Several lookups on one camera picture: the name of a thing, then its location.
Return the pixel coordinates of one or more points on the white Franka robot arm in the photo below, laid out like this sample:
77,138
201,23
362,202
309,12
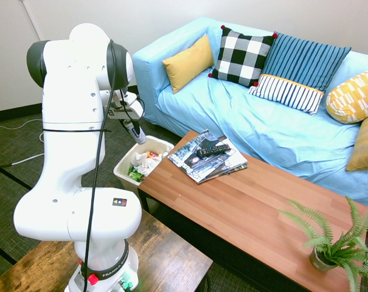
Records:
71,91

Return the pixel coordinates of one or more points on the white plastic trash bin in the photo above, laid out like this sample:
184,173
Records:
124,168

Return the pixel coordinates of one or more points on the black tv remote control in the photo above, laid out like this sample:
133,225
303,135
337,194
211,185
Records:
214,150

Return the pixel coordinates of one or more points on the glossy magazine with city cover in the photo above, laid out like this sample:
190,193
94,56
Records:
199,164

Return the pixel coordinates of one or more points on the mustard ribbed pillow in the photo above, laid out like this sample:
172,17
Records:
366,143

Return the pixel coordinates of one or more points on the rustic dark wood table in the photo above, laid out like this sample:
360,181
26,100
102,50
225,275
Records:
171,258

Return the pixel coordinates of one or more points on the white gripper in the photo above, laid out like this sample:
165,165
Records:
126,110

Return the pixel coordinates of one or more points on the green crumpled wrapper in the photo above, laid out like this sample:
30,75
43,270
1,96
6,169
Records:
135,175

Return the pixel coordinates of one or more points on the magazine under the stack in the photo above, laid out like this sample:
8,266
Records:
239,166

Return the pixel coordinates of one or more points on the crumpled white paper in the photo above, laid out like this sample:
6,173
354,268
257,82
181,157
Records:
145,162

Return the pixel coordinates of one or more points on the silver blue drink can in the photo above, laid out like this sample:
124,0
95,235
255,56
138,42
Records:
140,138

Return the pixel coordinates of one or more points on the black white checkered pillow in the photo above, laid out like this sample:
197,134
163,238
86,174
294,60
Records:
241,56

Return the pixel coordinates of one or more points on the white wall conduit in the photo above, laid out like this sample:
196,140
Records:
30,19

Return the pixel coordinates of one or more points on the plain mustard yellow pillow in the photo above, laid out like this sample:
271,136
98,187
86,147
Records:
188,62

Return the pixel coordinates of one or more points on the yellow white patterned bolster pillow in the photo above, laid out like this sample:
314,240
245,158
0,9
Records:
354,97

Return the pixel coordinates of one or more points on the blue striped pillow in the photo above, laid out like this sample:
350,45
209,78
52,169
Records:
302,61

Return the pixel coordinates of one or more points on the light blue sofa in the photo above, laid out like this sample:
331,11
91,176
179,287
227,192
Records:
262,127

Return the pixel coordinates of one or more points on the small potted fern plant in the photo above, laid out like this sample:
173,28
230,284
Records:
338,246

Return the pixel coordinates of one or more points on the reddish wood coffee table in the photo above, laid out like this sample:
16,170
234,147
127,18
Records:
232,213

